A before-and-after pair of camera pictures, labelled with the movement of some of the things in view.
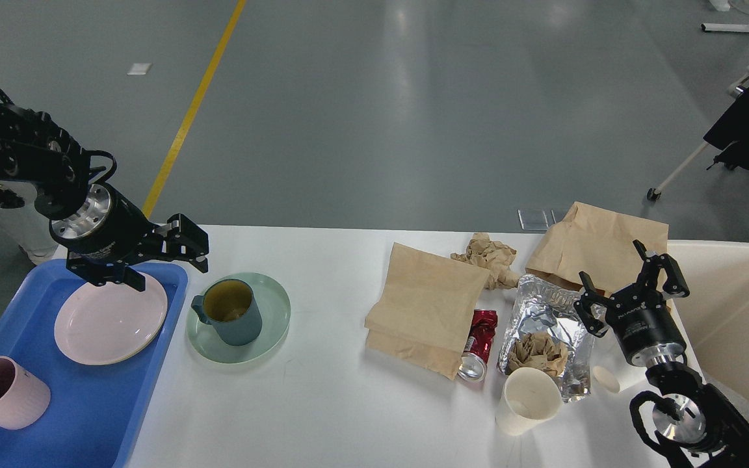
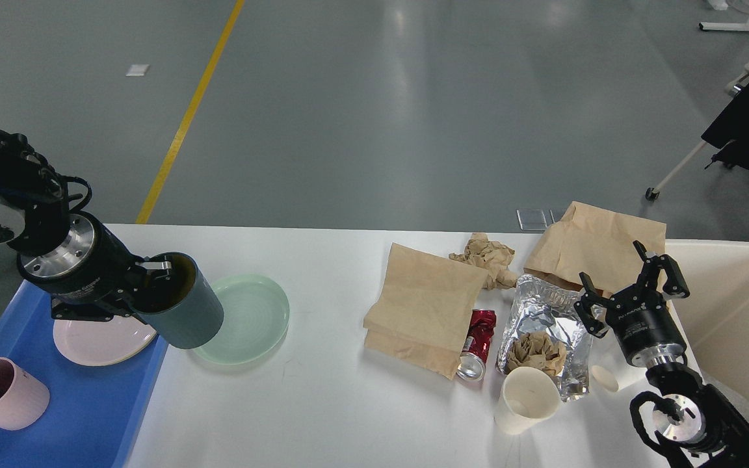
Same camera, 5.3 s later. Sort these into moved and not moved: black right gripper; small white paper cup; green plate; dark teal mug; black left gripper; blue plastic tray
Moved: black left gripper; dark teal mug
Not moved: green plate; black right gripper; small white paper cup; blue plastic tray
